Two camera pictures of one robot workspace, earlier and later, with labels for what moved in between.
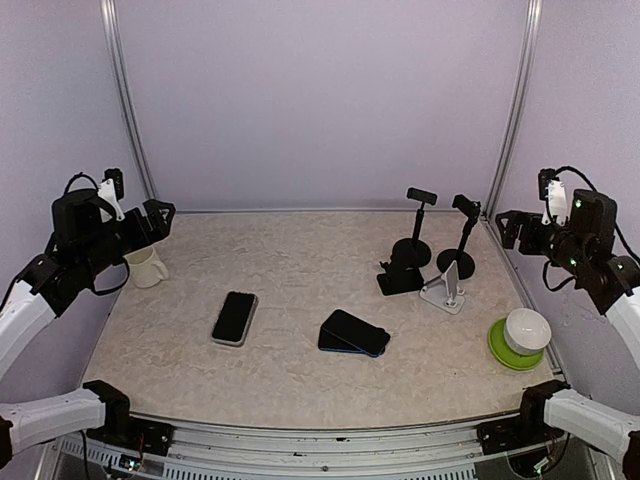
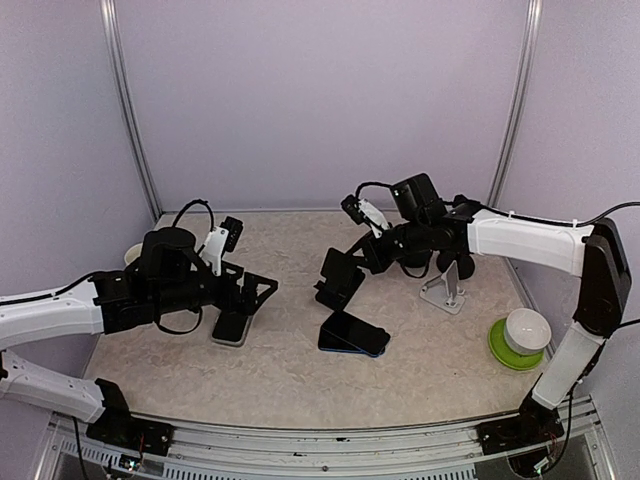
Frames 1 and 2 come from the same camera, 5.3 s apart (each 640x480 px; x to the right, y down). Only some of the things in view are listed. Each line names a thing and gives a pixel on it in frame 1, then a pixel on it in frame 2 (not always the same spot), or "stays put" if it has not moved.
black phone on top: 358,332 stays put
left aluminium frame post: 129,111 stays put
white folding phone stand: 444,291 stays put
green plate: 506,354 stays put
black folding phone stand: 400,276 to 341,277
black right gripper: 529,244 to 378,262
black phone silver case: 235,318 stays put
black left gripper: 144,237 to 246,304
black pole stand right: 464,260 stays put
